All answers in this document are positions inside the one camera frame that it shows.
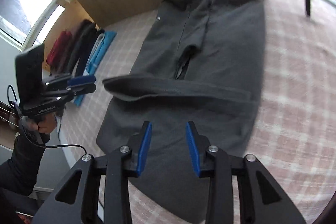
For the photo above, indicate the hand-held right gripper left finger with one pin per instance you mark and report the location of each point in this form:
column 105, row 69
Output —
column 145, row 148

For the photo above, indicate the pine plank board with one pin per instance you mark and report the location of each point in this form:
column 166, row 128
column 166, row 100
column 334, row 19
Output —
column 71, row 11

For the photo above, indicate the person's left forearm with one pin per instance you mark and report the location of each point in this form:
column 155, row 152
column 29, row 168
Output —
column 23, row 161

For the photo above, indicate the pink plaid blanket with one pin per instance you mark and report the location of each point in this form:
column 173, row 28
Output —
column 288, row 82

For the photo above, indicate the grey daisy print t-shirt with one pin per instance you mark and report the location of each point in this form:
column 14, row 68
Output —
column 210, row 56

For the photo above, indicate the person's dark clothing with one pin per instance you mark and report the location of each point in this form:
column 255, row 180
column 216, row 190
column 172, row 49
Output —
column 15, row 203

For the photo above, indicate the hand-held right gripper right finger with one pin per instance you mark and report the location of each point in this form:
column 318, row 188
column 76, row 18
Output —
column 193, row 150

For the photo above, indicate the stack of folded clothes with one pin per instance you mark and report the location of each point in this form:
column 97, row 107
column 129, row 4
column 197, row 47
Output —
column 78, row 48

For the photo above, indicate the person's left hand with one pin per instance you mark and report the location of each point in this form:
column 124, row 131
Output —
column 46, row 125

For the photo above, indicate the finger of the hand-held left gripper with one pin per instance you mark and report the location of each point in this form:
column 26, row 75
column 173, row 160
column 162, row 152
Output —
column 78, row 90
column 81, row 79

